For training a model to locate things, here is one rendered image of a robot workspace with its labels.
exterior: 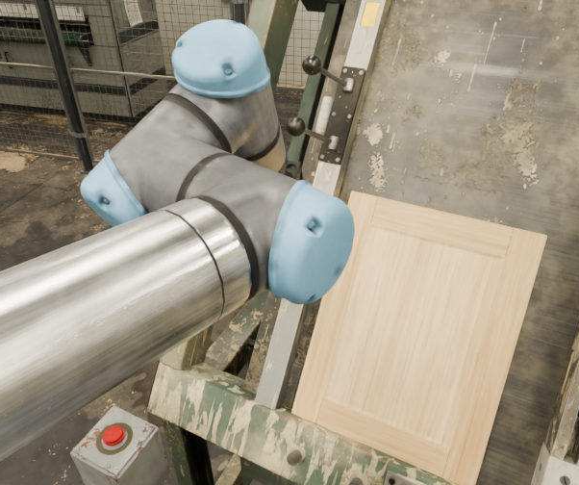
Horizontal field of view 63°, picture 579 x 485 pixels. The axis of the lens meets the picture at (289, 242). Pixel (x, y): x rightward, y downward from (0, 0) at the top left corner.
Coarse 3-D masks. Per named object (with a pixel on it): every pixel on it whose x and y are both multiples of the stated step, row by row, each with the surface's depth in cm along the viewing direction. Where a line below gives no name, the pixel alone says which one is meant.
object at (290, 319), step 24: (384, 0) 96; (360, 24) 97; (384, 24) 99; (360, 48) 97; (360, 96) 97; (336, 168) 97; (336, 192) 99; (288, 312) 99; (288, 336) 99; (288, 360) 99; (264, 384) 100
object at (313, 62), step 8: (312, 56) 88; (304, 64) 89; (312, 64) 88; (320, 64) 89; (312, 72) 89; (320, 72) 91; (328, 72) 92; (336, 80) 94; (352, 80) 95; (344, 88) 95; (352, 88) 95
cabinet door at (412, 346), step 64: (384, 256) 95; (448, 256) 91; (512, 256) 86; (320, 320) 99; (384, 320) 94; (448, 320) 90; (512, 320) 86; (320, 384) 98; (384, 384) 94; (448, 384) 89; (384, 448) 93; (448, 448) 88
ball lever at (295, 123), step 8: (288, 120) 89; (296, 120) 88; (288, 128) 89; (296, 128) 88; (304, 128) 89; (296, 136) 90; (312, 136) 93; (320, 136) 94; (328, 144) 96; (336, 144) 96
